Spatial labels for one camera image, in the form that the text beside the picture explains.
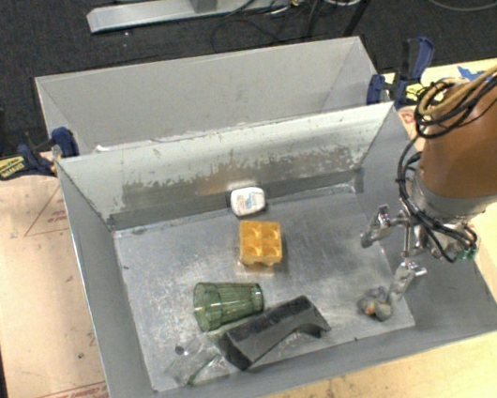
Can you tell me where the clear glass cup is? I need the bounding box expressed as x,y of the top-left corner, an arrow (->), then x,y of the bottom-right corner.
158,329 -> 234,391

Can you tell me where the brown cardboard board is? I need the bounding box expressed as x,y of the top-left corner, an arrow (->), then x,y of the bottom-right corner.
0,73 -> 497,398

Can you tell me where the dark grey arch block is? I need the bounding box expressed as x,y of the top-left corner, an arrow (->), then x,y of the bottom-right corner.
211,290 -> 338,375

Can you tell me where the green glass cup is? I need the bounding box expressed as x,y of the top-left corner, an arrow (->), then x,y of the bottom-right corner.
188,270 -> 269,334

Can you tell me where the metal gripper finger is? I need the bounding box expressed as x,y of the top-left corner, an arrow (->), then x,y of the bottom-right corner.
382,255 -> 432,307
355,204 -> 399,250

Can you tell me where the yellow block with round holes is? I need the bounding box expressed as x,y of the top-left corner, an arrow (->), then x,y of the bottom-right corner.
233,213 -> 289,271

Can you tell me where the small white box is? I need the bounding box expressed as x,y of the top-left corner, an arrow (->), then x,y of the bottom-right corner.
227,183 -> 270,219

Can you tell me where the grey metal bin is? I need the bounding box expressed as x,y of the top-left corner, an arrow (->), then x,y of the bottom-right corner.
34,3 -> 497,398

